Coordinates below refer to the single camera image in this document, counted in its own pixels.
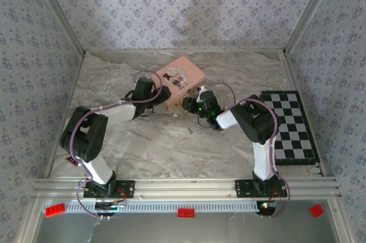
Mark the pink tin box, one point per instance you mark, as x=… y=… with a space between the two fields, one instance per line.
x=183 y=74

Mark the small metal key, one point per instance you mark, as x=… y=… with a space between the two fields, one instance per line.
x=190 y=131

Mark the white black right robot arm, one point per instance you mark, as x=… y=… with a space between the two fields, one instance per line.
x=257 y=120

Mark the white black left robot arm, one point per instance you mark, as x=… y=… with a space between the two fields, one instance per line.
x=85 y=131

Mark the black grey checkerboard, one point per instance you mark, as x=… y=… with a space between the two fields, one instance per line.
x=294 y=123

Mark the small black red object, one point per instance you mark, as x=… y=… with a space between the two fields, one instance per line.
x=71 y=160

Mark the red toy brick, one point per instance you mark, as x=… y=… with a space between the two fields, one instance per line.
x=55 y=210
x=186 y=213
x=317 y=211

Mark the grey metal sheet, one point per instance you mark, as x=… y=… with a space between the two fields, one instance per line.
x=183 y=230

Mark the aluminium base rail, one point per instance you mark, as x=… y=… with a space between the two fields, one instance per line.
x=183 y=187

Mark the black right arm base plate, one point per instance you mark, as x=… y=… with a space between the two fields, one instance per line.
x=243 y=188

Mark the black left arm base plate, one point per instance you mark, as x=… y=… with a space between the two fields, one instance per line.
x=127 y=188

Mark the aluminium frame post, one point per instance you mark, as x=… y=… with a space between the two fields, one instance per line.
x=59 y=14
x=306 y=14

